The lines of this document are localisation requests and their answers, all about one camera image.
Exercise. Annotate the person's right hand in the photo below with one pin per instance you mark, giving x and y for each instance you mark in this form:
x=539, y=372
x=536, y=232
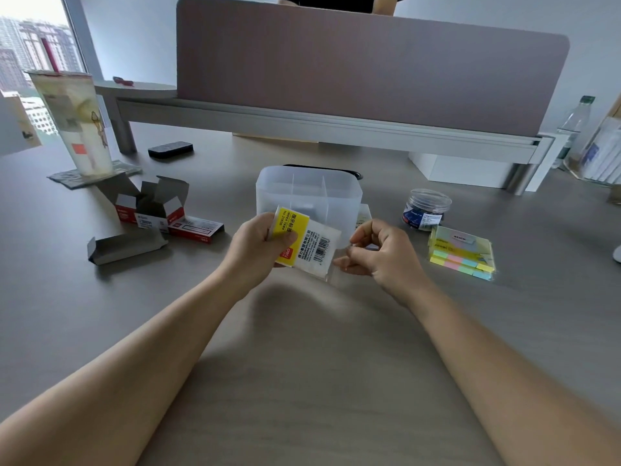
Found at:
x=393, y=262

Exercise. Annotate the person's left hand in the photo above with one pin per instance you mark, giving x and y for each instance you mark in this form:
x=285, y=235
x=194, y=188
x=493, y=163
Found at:
x=247, y=252

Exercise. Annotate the person's left thumb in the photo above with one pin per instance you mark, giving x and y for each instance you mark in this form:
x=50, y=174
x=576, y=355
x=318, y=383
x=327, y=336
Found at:
x=284, y=237

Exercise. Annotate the person's right thumb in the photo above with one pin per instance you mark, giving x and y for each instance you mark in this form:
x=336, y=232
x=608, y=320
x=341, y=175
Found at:
x=351, y=266

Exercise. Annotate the clear packet with yellow label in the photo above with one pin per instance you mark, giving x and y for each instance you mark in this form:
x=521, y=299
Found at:
x=310, y=245

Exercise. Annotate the person's right forearm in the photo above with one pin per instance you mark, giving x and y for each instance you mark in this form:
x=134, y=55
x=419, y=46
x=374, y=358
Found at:
x=509, y=383

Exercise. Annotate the person's left forearm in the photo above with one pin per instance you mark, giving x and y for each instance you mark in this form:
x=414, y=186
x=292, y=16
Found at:
x=126, y=383

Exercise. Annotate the small white packet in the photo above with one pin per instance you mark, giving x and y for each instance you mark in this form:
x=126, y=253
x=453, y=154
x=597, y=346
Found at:
x=365, y=215

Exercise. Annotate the translucent divided organizer box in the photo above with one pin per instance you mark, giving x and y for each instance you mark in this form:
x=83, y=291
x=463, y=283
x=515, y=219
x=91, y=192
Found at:
x=310, y=189

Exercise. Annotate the closed red white staple box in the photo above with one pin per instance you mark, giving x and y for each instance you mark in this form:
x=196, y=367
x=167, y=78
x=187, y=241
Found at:
x=196, y=229

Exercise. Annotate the clear jar of binder clips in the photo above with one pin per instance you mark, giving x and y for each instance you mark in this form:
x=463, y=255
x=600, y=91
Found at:
x=427, y=208

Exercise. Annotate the pastel sticky notes pack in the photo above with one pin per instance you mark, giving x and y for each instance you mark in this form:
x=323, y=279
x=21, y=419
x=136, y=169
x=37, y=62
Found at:
x=461, y=254

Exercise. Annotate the open red white staple box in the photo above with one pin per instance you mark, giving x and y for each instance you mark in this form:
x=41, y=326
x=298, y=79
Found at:
x=155, y=208

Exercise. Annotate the small black device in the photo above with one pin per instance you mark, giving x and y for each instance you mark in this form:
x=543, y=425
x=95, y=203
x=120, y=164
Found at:
x=170, y=149

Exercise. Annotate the grey cardboard sleeve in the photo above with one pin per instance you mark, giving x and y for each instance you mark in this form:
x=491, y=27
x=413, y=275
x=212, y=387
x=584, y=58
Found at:
x=126, y=247

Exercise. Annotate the grey napkin coaster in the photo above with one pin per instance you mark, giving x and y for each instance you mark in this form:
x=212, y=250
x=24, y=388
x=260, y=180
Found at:
x=123, y=169

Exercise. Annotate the mauve desk divider panel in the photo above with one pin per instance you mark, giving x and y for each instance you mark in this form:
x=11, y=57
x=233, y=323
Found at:
x=368, y=63

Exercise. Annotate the white round side shelf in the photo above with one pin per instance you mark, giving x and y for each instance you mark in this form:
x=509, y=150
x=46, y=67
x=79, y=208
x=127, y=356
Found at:
x=145, y=89

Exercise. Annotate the small red item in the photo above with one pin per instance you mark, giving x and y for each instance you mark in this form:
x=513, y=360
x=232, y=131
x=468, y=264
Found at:
x=123, y=81

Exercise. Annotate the printed plastic drink cup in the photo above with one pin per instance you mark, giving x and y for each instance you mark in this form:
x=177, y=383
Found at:
x=72, y=121

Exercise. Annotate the clear plastic bottle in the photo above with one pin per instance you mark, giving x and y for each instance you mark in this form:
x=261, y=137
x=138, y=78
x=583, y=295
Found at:
x=572, y=126

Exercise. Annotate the white rounded object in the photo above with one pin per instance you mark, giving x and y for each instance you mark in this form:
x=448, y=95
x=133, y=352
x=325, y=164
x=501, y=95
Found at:
x=617, y=254

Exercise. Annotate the clear bag of papers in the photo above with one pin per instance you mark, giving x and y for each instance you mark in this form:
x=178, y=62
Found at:
x=601, y=150

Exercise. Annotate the white paper bag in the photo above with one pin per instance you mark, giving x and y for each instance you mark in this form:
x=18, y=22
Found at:
x=17, y=126

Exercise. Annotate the red drinking straw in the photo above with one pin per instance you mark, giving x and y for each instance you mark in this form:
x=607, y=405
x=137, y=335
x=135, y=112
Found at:
x=50, y=55

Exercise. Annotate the grey metal divider frame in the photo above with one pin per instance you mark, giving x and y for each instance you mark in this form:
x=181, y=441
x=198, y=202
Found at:
x=339, y=126

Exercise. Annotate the grey window frame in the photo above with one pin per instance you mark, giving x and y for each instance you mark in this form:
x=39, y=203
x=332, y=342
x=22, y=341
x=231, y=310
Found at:
x=85, y=33

